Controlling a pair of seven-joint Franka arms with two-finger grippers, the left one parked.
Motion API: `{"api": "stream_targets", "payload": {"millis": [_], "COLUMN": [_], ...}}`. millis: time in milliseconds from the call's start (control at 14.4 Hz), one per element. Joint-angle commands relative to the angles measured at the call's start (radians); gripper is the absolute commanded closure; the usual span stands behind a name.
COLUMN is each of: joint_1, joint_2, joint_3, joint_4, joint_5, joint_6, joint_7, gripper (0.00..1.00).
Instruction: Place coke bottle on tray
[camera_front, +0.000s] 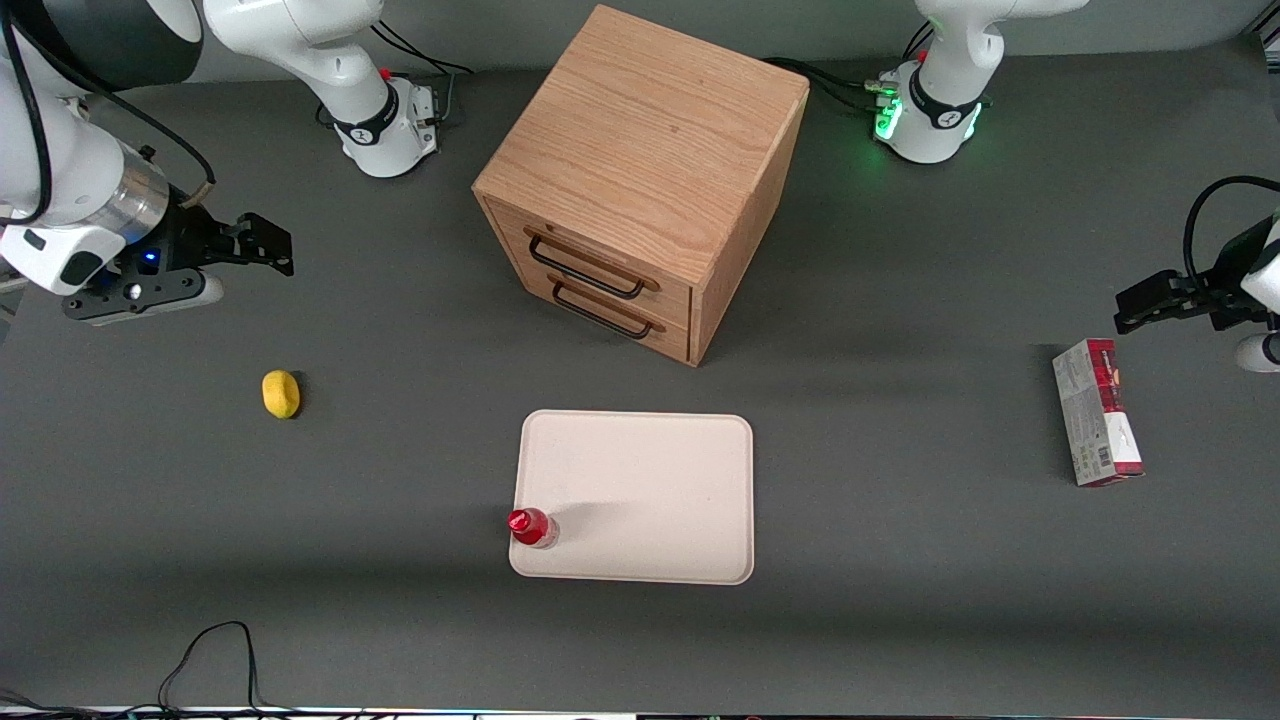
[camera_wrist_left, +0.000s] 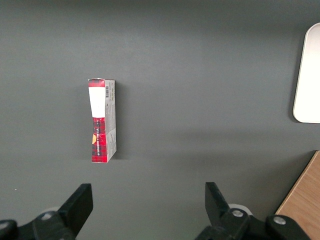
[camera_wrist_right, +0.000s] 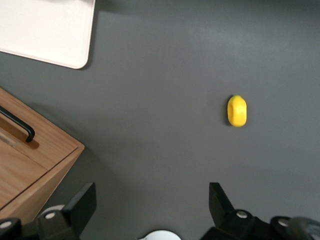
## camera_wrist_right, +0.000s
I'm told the wooden drawer cabinet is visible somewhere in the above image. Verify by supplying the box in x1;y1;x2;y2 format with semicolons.
0;86;85;226

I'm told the wooden drawer front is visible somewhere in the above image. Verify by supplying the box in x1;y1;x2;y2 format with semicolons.
0;136;48;205
0;89;79;173

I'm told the yellow lemon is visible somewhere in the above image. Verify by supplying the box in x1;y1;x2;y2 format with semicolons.
226;94;248;128

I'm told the cream plastic tray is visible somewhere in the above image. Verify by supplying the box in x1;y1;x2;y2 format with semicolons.
0;0;97;70

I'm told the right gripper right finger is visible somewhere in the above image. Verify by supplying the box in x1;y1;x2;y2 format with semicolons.
199;182;301;240

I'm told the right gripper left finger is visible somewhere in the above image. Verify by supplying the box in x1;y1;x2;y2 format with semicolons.
0;182;97;240

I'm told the black metal drawer handle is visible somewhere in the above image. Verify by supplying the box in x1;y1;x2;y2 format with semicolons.
0;106;35;143

